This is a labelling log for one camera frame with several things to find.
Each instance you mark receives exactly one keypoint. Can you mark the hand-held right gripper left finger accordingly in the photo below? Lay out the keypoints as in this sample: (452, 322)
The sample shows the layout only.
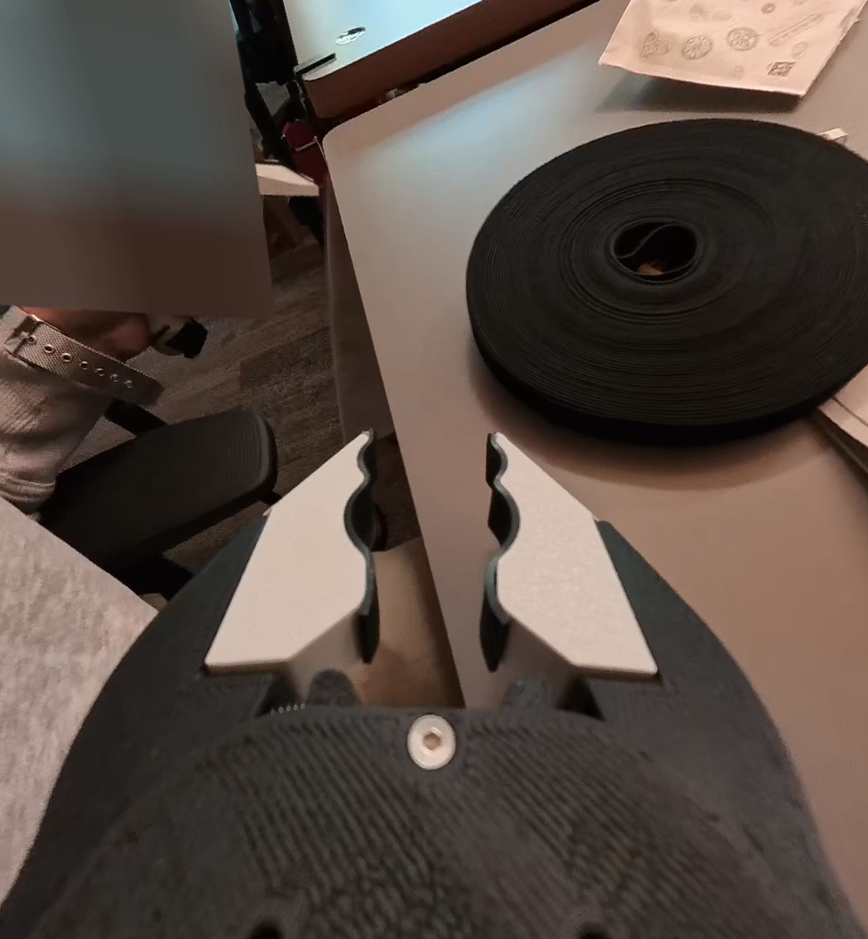
(294, 587)

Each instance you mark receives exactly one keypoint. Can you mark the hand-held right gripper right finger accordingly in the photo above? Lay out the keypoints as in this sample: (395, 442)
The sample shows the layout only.
(573, 587)

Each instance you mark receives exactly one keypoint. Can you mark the large printed paper bag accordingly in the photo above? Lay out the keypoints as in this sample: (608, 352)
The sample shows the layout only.
(735, 44)

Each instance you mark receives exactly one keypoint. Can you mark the person's left hand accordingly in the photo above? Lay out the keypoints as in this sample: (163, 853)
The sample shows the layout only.
(129, 337)

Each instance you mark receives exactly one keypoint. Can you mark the black office chair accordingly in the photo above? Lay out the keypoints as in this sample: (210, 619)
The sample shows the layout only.
(170, 477)

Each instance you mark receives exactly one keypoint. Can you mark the red plastic crate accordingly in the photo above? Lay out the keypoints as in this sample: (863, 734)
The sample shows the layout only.
(305, 147)

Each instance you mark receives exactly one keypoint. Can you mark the black tripod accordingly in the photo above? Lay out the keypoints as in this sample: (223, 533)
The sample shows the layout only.
(258, 73)

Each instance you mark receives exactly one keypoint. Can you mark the person's grey hoodie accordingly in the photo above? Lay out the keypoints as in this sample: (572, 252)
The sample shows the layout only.
(38, 697)

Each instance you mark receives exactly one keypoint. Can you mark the white desk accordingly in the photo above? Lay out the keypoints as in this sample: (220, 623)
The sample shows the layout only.
(419, 44)

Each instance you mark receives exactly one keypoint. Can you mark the small white paper scrap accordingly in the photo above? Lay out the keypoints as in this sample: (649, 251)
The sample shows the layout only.
(832, 136)

